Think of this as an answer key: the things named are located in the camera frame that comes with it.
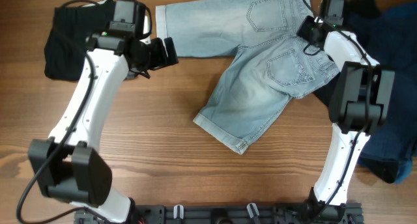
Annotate light blue denim shorts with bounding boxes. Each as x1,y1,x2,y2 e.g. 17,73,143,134
156,0,339,154

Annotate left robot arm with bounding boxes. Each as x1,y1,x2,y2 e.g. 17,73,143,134
28,0,178,223

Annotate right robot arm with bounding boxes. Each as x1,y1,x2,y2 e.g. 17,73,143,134
297,0,395,223

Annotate black garment under pile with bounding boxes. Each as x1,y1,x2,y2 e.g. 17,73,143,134
314,0,400,184

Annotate folded black shorts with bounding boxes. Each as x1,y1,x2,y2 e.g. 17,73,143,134
44,0,137,82

